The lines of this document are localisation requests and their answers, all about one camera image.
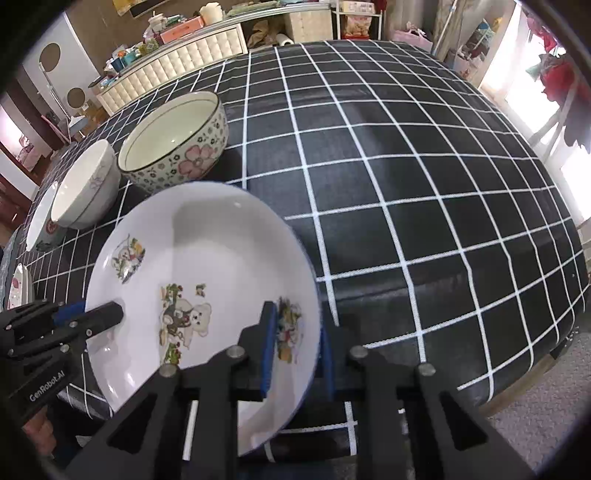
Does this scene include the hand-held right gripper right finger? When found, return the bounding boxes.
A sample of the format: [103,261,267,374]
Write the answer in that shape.
[321,322,539,480]

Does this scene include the pink bag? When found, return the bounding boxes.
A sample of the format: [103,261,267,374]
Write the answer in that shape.
[392,28,435,52]

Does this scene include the white bowl with red mark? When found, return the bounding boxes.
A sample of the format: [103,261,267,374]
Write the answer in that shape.
[25,182,68,253]

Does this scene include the small pink patterned plate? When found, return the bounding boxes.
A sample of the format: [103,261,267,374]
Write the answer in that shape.
[7,263,34,311]

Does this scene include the person's left hand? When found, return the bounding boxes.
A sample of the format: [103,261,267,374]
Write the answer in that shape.
[24,407,62,459]

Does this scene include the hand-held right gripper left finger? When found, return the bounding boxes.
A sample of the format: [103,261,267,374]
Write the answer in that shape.
[60,301,279,480]

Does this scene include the white shelf rack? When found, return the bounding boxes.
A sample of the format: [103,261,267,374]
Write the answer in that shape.
[330,0,386,41]

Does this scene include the white bowl pink flower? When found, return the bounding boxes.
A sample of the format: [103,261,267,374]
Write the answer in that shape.
[50,140,122,230]

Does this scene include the brown paper bag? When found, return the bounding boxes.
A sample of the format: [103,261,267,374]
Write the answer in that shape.
[247,21,284,49]

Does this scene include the white standing rack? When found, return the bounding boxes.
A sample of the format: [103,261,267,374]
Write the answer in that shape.
[39,65,77,139]

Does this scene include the black white checked tablecloth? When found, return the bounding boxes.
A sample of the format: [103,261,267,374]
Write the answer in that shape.
[0,39,591,464]

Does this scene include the clutter of small containers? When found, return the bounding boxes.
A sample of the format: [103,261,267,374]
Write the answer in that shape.
[99,39,160,88]

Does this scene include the pink flat box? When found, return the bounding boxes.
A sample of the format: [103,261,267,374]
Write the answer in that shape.
[159,16,206,40]

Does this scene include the white tufted cabinet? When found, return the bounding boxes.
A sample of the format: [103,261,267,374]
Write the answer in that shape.
[95,21,247,116]

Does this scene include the floral patterned ceramic bowl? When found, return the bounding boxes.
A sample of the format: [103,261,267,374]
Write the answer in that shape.
[117,90,230,195]

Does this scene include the white plate with bear print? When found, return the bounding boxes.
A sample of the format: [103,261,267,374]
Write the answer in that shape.
[84,181,322,457]

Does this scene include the red hanging clothes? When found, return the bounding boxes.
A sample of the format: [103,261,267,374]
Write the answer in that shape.
[538,51,588,148]

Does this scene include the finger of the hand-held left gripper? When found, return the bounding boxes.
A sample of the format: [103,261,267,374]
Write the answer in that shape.
[0,300,88,334]
[4,301,125,361]

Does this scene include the beige storage box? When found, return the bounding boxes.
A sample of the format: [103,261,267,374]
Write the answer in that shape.
[283,10,334,44]

